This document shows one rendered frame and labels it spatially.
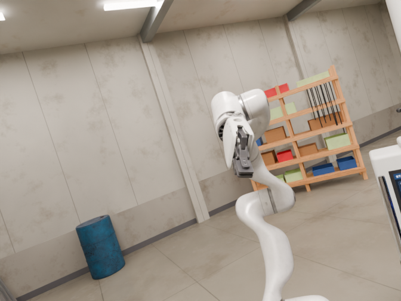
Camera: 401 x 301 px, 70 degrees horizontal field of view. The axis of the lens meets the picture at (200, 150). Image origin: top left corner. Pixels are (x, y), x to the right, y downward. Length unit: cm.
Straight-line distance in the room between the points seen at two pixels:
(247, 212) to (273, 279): 24
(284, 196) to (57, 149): 572
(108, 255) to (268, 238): 493
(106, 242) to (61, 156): 199
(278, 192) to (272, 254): 22
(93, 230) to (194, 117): 346
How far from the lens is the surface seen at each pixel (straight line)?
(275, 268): 103
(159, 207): 668
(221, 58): 795
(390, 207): 141
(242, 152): 62
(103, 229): 574
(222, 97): 82
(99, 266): 587
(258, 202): 109
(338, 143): 677
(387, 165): 143
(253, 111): 78
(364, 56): 1184
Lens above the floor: 184
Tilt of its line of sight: 2 degrees down
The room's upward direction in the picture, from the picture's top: 18 degrees counter-clockwise
